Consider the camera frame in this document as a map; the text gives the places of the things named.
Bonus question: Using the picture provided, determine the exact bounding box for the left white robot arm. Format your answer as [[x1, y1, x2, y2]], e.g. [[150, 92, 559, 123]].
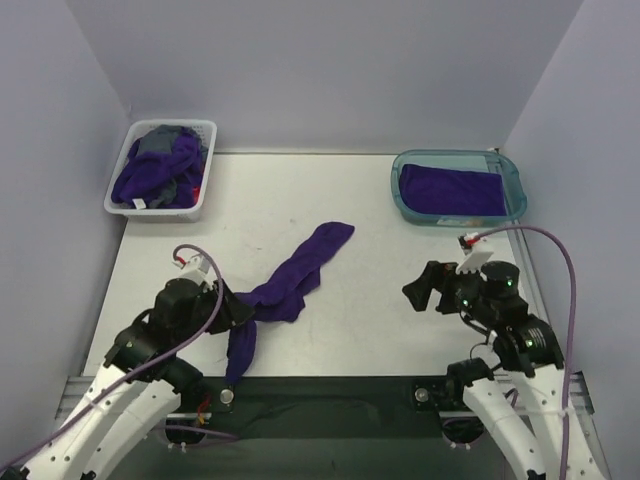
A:
[[1, 278, 254, 479]]

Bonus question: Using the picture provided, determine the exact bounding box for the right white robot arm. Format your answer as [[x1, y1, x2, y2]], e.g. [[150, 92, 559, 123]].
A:
[[402, 261, 604, 479]]

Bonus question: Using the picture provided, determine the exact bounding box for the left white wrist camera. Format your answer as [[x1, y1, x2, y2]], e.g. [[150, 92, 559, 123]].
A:
[[173, 254, 211, 285]]

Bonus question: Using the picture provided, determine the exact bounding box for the purple cable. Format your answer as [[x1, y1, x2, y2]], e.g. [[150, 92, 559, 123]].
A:
[[464, 224, 579, 480], [0, 243, 239, 471]]

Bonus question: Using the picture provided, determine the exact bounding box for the blue transparent plastic bin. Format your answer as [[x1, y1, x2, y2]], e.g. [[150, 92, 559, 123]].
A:
[[390, 150, 527, 227]]

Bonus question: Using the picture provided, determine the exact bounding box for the grey cloth in basket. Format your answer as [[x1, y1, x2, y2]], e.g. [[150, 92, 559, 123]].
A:
[[138, 125, 182, 154]]

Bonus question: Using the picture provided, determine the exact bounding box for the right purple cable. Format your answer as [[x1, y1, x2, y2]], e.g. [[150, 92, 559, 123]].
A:
[[464, 224, 579, 480]]

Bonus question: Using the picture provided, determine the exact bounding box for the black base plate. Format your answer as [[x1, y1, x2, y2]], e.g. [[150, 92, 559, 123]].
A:
[[142, 377, 504, 441]]

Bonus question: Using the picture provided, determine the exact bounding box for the purple cloth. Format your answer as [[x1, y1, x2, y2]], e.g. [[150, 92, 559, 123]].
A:
[[399, 164, 507, 216]]

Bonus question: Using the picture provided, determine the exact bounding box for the aluminium frame rail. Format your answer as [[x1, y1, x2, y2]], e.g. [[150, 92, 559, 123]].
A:
[[59, 372, 596, 420]]

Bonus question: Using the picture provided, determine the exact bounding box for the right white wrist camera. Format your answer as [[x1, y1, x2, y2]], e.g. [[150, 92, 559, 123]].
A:
[[456, 232, 494, 275]]

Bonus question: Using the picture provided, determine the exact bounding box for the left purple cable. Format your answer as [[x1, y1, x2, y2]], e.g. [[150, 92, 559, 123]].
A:
[[0, 243, 239, 471]]

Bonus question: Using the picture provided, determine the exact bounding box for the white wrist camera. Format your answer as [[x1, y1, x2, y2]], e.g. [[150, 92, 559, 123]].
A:
[[173, 254, 211, 285], [456, 232, 494, 275]]

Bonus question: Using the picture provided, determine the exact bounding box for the purple towel under pile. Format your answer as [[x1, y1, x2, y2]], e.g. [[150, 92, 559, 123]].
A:
[[110, 126, 208, 209]]

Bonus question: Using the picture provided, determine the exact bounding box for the purple towel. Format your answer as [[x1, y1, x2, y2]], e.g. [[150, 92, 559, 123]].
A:
[[225, 221, 355, 385], [110, 126, 208, 209]]

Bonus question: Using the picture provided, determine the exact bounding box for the white plastic basket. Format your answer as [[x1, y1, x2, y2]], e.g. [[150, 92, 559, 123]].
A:
[[104, 119, 217, 223]]

